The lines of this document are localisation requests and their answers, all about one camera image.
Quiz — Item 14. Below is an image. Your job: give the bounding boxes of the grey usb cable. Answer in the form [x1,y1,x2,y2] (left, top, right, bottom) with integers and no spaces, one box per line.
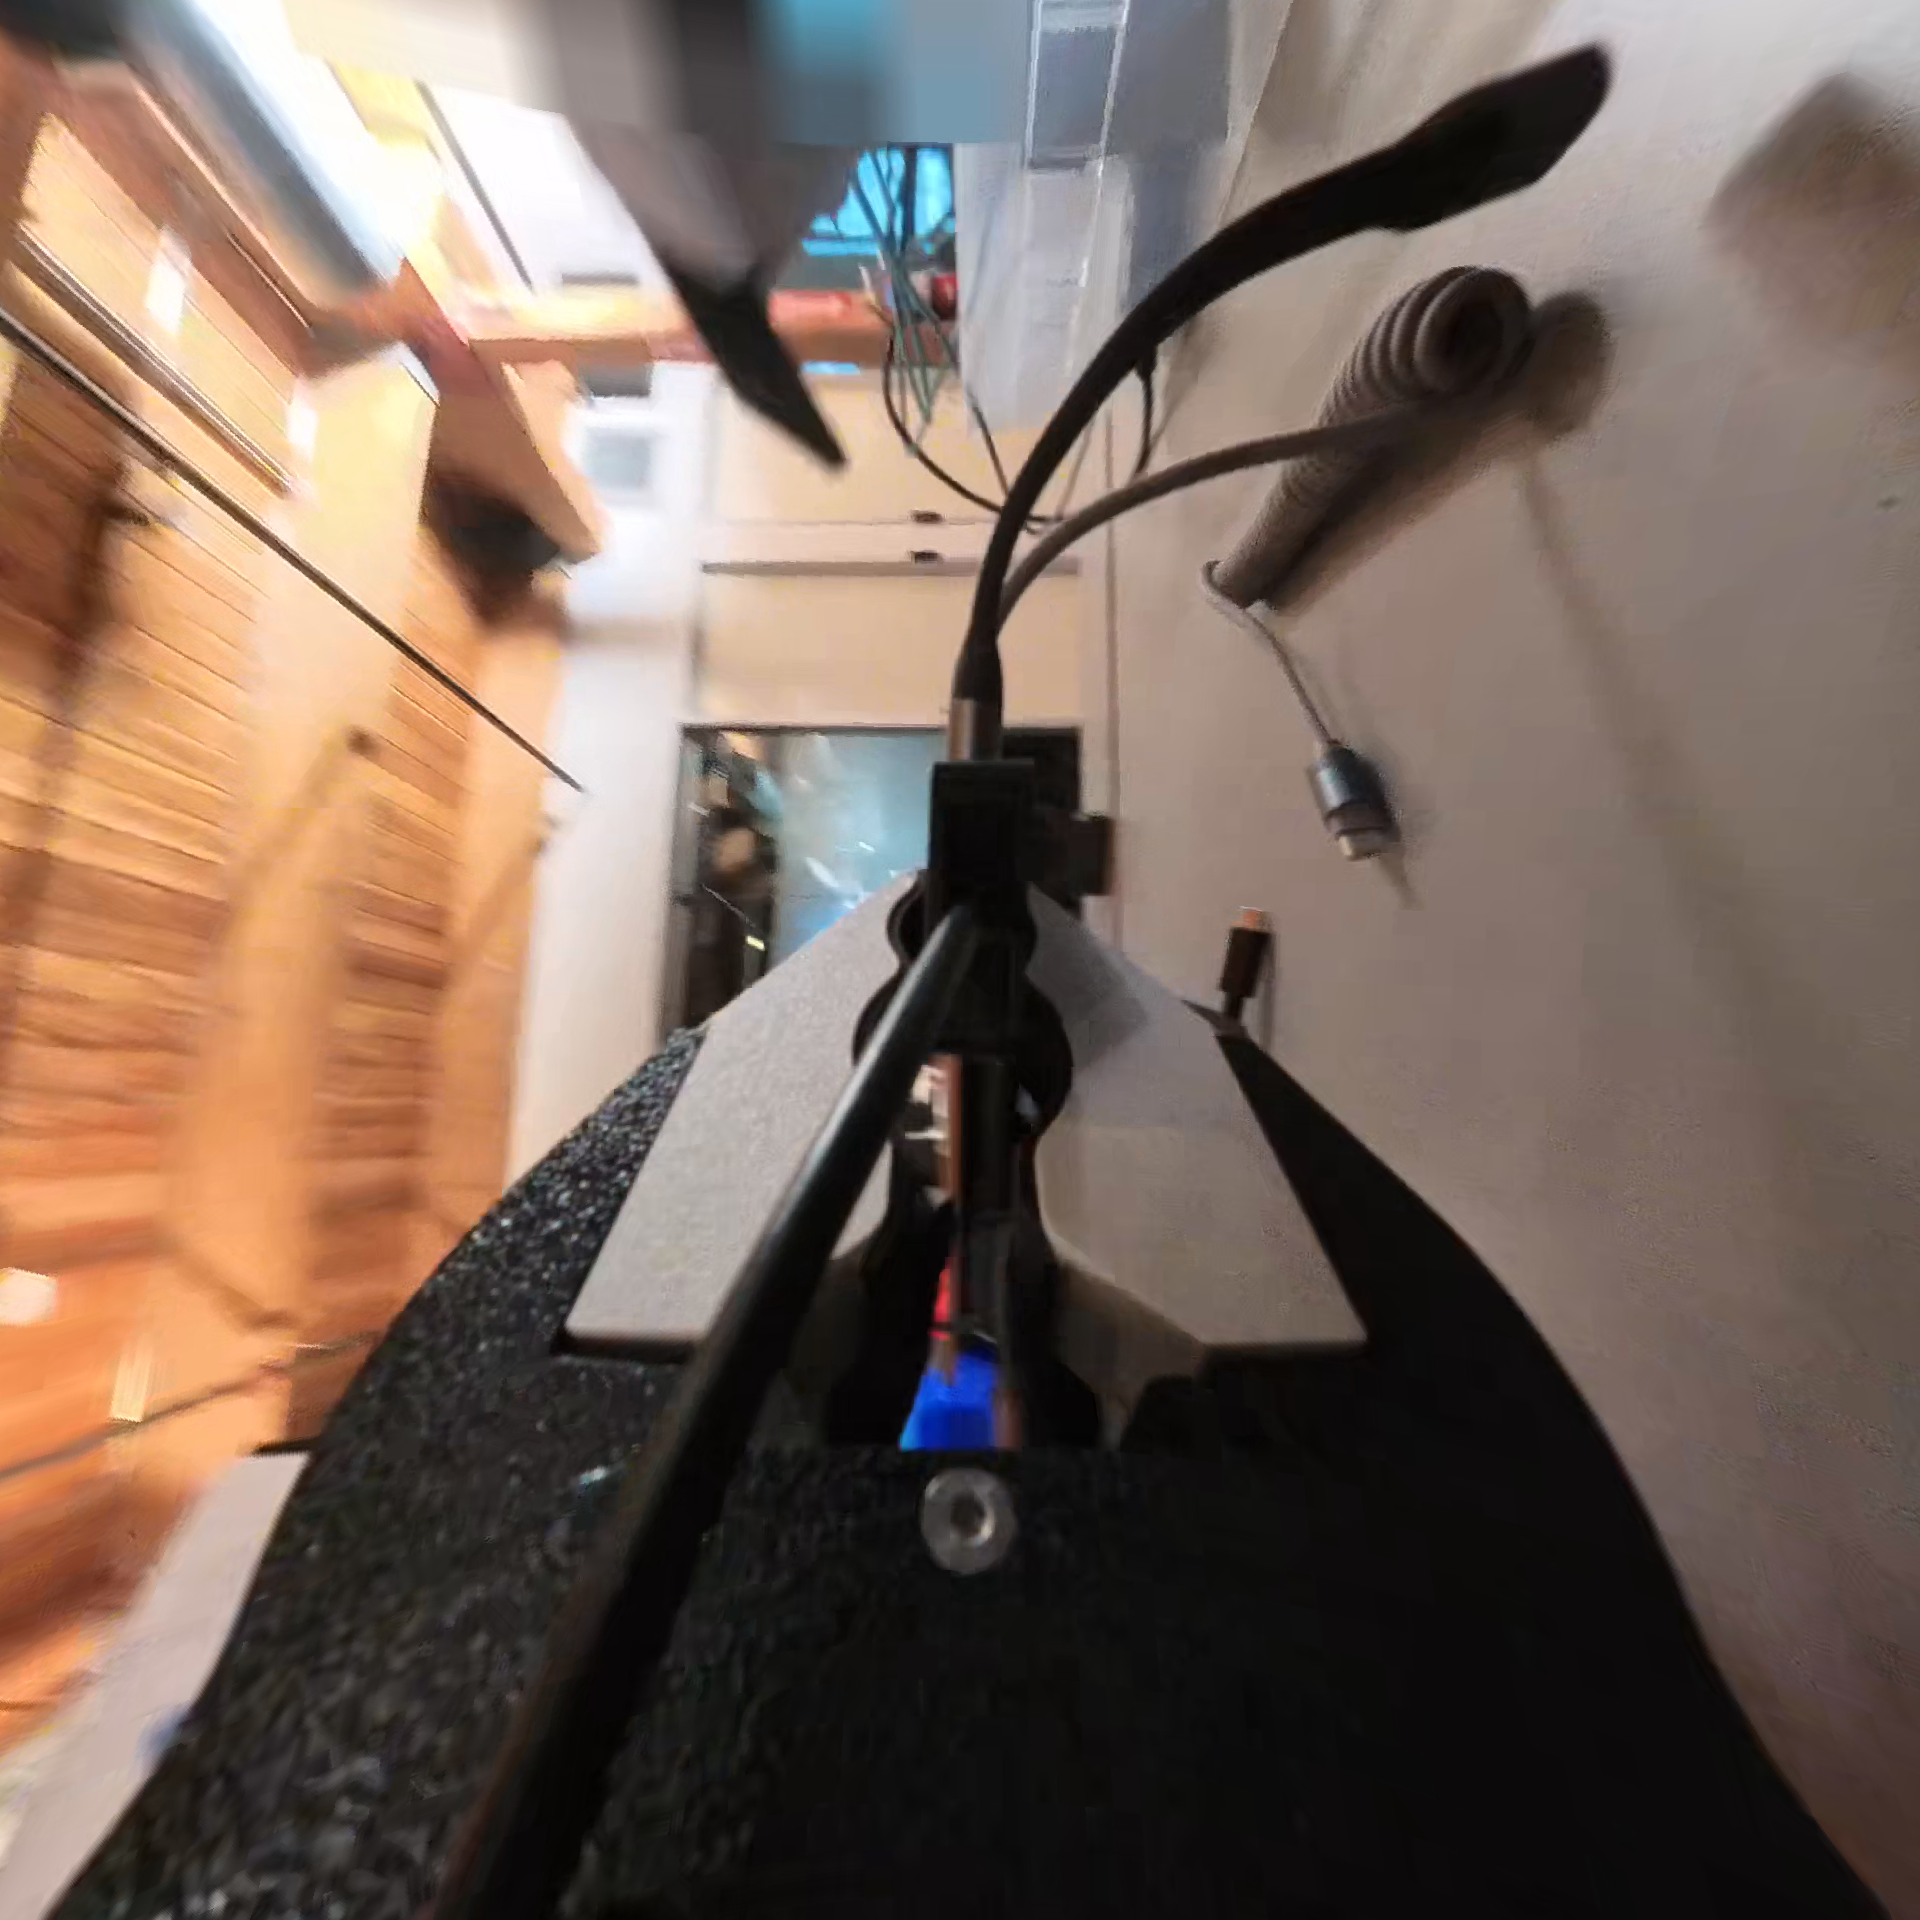
[947,269,1538,870]

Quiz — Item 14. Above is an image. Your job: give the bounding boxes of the black usb hub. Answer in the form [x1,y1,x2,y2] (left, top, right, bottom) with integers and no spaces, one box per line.
[927,758,1041,1053]

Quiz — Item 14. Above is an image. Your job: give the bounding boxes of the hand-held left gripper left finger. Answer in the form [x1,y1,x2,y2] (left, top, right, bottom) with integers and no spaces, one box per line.
[565,876,931,1368]

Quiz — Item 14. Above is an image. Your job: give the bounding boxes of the black velcro cable strap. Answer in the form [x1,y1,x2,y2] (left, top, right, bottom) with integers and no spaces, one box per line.
[960,45,1614,709]

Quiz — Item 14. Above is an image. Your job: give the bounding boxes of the black hanging pipe frame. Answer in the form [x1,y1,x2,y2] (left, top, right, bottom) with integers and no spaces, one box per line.
[0,307,586,798]

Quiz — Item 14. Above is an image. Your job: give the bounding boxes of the black usb hub cable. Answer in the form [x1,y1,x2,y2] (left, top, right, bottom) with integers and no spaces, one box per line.
[458,902,981,1920]

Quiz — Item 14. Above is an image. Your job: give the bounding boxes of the black cable with plug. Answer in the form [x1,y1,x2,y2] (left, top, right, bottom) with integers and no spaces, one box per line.
[1213,902,1276,1041]

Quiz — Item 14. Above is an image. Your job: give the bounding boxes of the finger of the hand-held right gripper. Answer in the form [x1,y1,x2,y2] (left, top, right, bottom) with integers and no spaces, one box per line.
[556,0,854,470]

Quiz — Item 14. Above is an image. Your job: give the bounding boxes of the white door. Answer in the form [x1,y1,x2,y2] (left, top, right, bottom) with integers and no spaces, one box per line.
[705,377,1050,562]

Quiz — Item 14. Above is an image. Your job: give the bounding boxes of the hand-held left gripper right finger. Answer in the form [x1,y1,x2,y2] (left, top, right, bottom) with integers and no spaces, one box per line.
[1017,893,1372,1421]

